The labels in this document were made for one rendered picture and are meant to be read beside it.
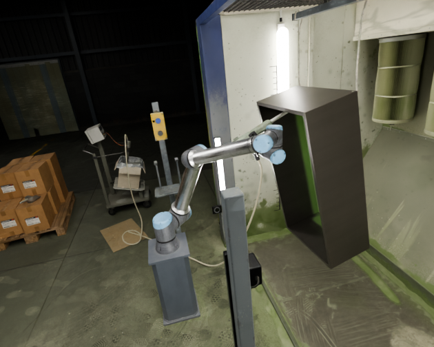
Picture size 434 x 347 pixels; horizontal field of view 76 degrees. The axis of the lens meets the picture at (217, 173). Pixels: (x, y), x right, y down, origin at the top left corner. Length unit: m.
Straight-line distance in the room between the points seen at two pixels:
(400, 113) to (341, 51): 0.78
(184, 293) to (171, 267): 0.28
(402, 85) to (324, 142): 1.34
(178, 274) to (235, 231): 1.58
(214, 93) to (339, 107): 1.21
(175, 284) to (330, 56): 2.44
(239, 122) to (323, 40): 1.06
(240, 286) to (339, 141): 1.21
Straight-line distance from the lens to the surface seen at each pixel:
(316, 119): 1.66
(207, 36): 2.57
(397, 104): 2.94
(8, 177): 4.56
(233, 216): 0.69
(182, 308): 2.50
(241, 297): 0.86
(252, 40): 2.67
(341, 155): 1.85
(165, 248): 2.18
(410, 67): 2.92
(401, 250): 2.93
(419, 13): 2.65
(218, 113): 2.61
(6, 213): 4.34
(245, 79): 2.65
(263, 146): 1.43
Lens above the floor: 1.94
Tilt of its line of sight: 22 degrees down
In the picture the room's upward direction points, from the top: 6 degrees counter-clockwise
